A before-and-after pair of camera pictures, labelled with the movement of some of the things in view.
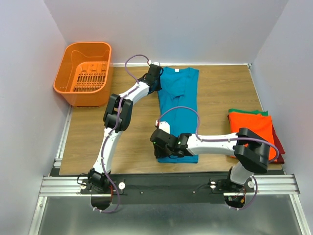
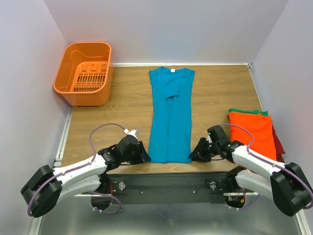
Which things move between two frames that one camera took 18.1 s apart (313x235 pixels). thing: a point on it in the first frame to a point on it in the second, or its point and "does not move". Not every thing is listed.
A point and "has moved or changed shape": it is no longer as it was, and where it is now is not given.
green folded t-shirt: (253, 111) does not move
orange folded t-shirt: (260, 125) does not move
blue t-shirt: (179, 87) has moved or changed shape
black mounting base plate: (171, 188) does not move
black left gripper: (158, 86) to (143, 156)
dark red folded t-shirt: (278, 143) does not move
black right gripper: (158, 152) to (198, 153)
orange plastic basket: (84, 74) does not move
